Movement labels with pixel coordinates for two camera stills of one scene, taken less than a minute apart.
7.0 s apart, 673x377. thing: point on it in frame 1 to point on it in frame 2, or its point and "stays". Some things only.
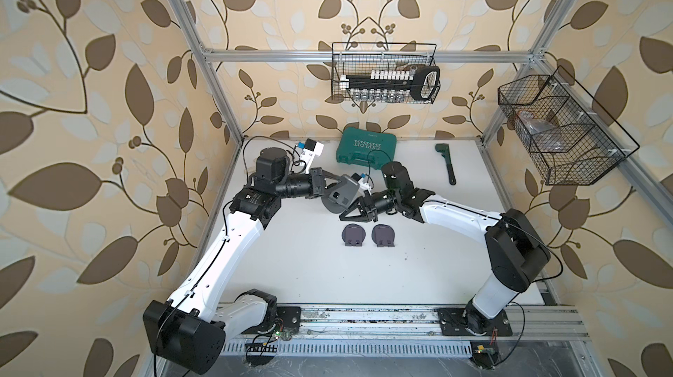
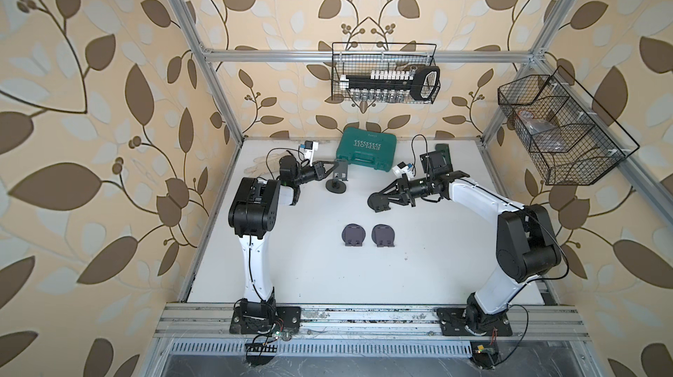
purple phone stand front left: (353, 235) stays
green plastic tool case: (365, 147) stays
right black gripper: (360, 204) to (400, 186)
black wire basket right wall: (571, 137) stays
